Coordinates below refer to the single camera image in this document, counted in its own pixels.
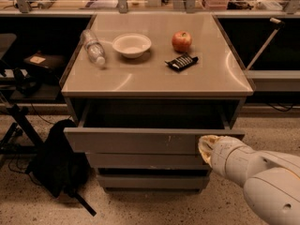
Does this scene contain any black tripod stand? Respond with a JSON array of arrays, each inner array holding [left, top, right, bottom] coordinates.
[[0, 93, 43, 155]]

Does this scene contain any grey bottom drawer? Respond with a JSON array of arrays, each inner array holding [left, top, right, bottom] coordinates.
[[97, 174, 209, 189]]

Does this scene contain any grey drawer cabinet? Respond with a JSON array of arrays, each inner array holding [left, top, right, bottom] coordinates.
[[59, 11, 256, 194]]

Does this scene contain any grey top drawer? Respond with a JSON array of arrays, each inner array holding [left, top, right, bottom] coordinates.
[[65, 101, 245, 155]]

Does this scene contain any white leaning stick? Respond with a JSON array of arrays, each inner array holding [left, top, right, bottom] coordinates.
[[246, 18, 285, 70]]

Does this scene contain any grey drawer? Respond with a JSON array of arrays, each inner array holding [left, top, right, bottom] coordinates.
[[65, 101, 245, 155], [97, 174, 209, 189], [86, 154, 210, 170]]

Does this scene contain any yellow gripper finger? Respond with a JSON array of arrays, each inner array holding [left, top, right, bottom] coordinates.
[[198, 135, 220, 152], [201, 152, 212, 166]]

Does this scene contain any clear plastic water bottle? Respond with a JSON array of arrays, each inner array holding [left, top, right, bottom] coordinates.
[[82, 29, 106, 68]]

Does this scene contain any red apple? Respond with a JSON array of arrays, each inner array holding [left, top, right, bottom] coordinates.
[[172, 31, 192, 53]]

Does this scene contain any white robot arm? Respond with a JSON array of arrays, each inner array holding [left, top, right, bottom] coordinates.
[[198, 135, 300, 225]]

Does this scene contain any black backpack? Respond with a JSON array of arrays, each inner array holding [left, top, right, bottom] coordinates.
[[25, 119, 98, 217]]

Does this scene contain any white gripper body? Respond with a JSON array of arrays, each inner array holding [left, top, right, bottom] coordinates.
[[210, 136, 260, 186]]

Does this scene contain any black snack bar wrapper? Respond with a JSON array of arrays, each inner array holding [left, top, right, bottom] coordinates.
[[165, 53, 199, 72]]

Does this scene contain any white bowl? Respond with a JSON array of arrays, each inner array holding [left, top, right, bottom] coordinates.
[[112, 33, 152, 58]]

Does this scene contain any grey middle drawer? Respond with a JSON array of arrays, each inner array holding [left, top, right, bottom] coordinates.
[[86, 154, 210, 170]]

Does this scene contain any black box with label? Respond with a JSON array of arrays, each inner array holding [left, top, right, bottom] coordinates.
[[23, 52, 67, 78]]

